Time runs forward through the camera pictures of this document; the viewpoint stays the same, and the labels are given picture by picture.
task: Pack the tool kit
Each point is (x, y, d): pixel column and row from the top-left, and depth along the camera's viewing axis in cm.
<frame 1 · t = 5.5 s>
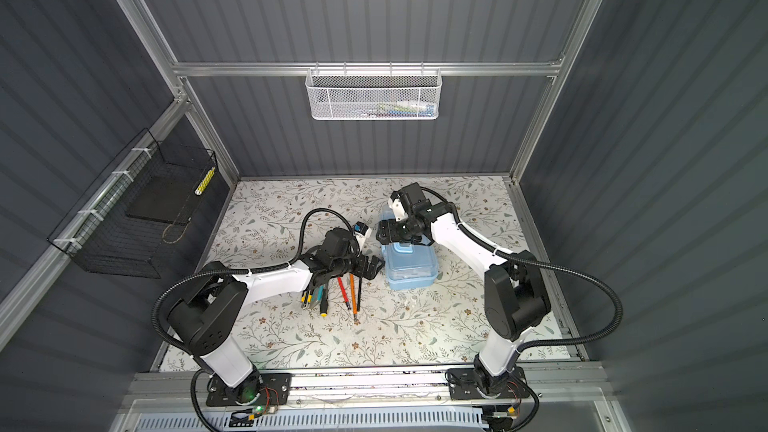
left hand: (373, 257, 91), fingers open
right hand: (390, 237, 88), fingers open
light blue plastic tool box: (410, 266, 88), point 9 cm above the table
black yellow tip screwdriver: (324, 303, 88), point 2 cm above the table
black hex key: (359, 293, 92), on the table

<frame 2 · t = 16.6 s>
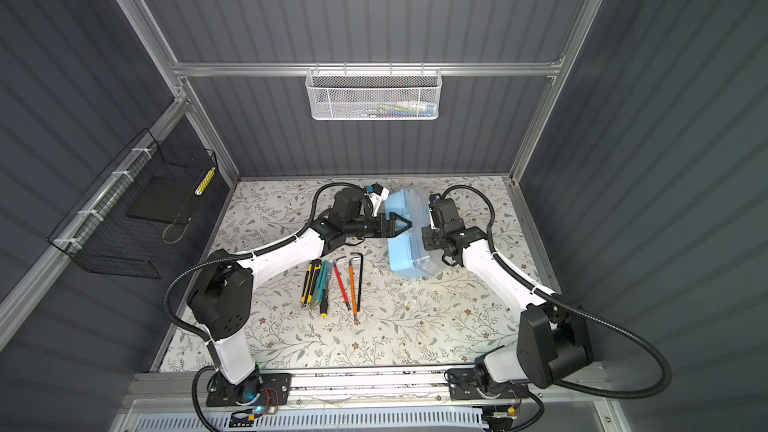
left hand: (406, 225, 82), fingers open
right hand: (435, 233, 87), fingers closed
light blue plastic tool box: (406, 254, 82), point 16 cm above the table
the other named things where they were.

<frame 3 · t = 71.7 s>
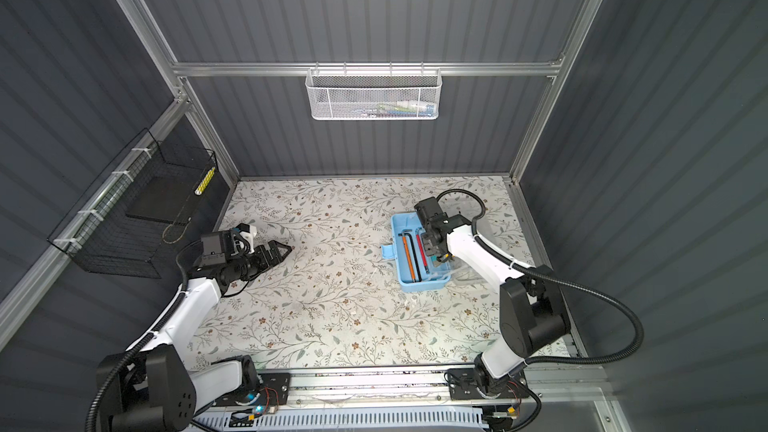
left hand: (279, 255, 85), fingers open
right hand: (444, 242, 90), fingers open
light blue plastic tool box: (416, 270, 96), on the table
black hex key: (414, 253, 101), on the table
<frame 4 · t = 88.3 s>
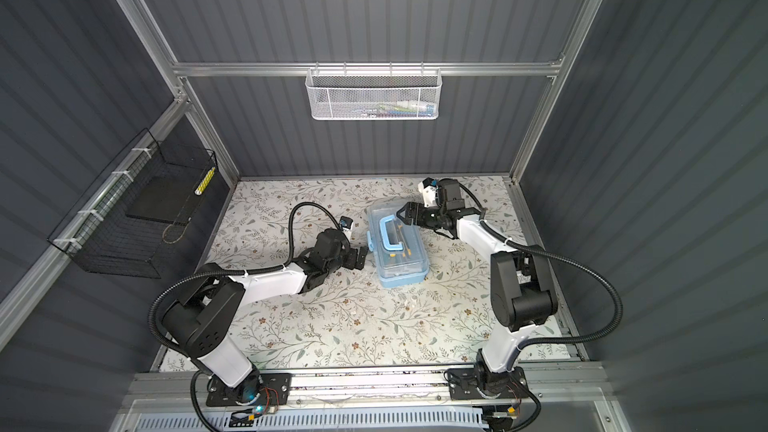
left hand: (353, 244, 93), fingers open
right hand: (409, 217, 92), fingers open
light blue plastic tool box: (400, 256, 91), point 8 cm above the table
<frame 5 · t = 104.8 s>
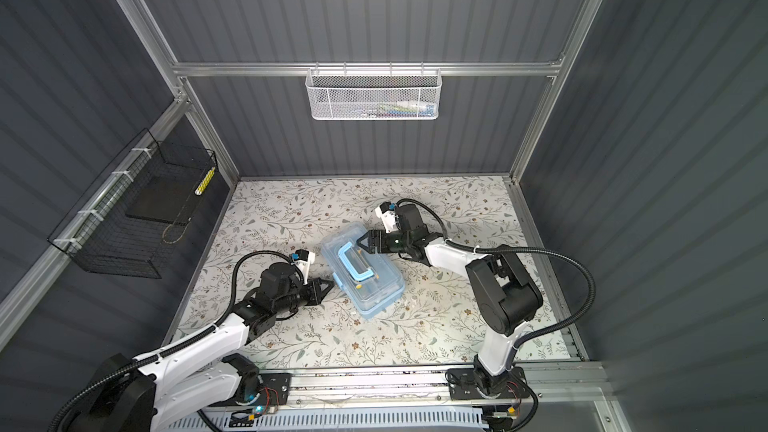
left hand: (334, 284, 83), fingers closed
right hand: (368, 246, 89), fingers open
light blue plastic tool box: (370, 282, 83), point 10 cm above the table
